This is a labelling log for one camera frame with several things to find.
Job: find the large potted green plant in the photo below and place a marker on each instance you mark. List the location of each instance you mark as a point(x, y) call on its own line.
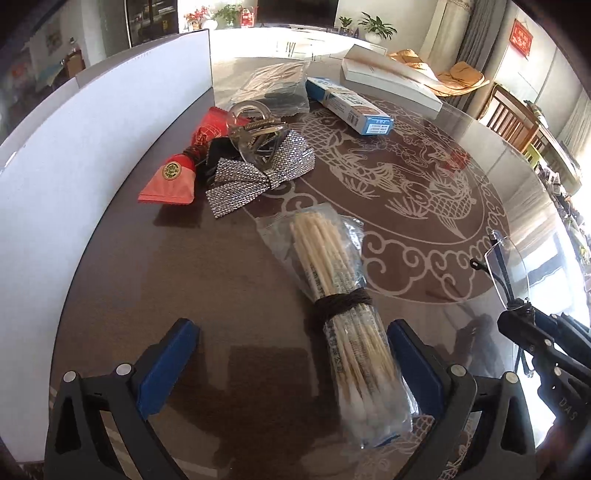
point(376, 25)

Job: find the clear plastic bag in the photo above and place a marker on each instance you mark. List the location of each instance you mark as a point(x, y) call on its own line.
point(268, 87)

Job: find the red ornament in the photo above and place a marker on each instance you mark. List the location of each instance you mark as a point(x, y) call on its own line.
point(247, 17)

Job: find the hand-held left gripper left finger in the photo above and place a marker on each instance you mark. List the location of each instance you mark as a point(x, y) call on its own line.
point(168, 369)

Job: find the rimless eyeglasses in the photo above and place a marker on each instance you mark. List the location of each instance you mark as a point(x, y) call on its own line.
point(505, 277)

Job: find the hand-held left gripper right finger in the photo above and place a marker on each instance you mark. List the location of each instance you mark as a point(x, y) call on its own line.
point(415, 364)

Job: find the white foam board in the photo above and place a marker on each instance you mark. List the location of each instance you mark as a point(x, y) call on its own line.
point(69, 207)

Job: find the wooden side table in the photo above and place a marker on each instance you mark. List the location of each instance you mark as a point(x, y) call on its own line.
point(556, 157)

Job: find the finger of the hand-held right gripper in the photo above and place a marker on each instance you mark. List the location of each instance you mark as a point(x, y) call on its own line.
point(549, 317)
point(526, 332)

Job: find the red wall hanging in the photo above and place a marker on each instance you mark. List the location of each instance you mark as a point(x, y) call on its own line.
point(521, 39)

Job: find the white flat box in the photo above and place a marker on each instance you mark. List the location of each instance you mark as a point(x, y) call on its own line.
point(392, 76)

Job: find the wooden dining chair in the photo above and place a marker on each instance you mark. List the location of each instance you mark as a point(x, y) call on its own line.
point(508, 115)

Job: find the black television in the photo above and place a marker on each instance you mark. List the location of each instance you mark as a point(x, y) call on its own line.
point(295, 11)

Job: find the small potted green plant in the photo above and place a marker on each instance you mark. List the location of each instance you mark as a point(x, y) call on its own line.
point(345, 24)

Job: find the lounge chair with orange cushions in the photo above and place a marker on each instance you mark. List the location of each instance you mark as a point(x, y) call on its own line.
point(461, 74)

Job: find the rhinestone bow hair clip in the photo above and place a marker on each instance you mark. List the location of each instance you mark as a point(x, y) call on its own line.
point(244, 184)

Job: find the blue and white box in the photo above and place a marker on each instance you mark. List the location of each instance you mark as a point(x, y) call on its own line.
point(351, 106)

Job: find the red fabric pouch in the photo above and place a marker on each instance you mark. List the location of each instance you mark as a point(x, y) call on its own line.
point(171, 184)

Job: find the framed wall picture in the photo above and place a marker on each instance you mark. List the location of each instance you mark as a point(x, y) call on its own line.
point(53, 36)

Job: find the cloth covered standing air conditioner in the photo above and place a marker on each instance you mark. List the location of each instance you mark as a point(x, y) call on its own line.
point(452, 32)

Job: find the clear hair claw clip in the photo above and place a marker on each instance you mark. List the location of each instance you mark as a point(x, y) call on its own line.
point(251, 145)

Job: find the white sheer curtain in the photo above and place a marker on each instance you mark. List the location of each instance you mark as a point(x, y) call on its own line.
point(577, 124)

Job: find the grey curtain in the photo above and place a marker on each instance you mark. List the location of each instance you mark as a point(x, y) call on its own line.
point(485, 50)

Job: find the cotton swab pack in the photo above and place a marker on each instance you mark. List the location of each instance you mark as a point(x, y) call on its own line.
point(323, 258)

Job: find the dark glass cabinet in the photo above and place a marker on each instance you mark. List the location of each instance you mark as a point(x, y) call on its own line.
point(150, 21)

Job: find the red flower bouquet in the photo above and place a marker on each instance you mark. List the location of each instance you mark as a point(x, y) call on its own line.
point(196, 17)

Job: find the leafy potted plant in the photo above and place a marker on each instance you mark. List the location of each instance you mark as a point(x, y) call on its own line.
point(227, 14)

